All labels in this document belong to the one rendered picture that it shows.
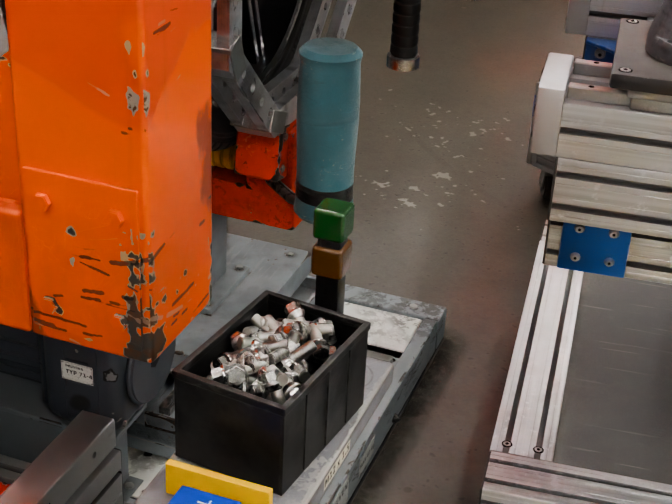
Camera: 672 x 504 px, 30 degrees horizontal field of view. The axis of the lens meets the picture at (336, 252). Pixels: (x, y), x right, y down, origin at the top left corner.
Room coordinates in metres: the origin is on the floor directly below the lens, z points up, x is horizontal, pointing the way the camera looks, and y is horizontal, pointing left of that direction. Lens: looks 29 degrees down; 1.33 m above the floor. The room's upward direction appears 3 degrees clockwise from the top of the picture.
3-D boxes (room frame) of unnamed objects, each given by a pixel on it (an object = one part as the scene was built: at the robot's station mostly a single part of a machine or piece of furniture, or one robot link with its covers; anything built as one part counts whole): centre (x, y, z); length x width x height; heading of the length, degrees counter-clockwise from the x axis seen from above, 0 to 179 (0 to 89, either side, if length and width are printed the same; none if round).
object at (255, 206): (1.82, 0.13, 0.48); 0.16 x 0.12 x 0.17; 71
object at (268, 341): (1.16, 0.06, 0.51); 0.20 x 0.14 x 0.13; 154
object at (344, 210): (1.33, 0.00, 0.64); 0.04 x 0.04 x 0.04; 71
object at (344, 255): (1.33, 0.00, 0.59); 0.04 x 0.04 x 0.04; 71
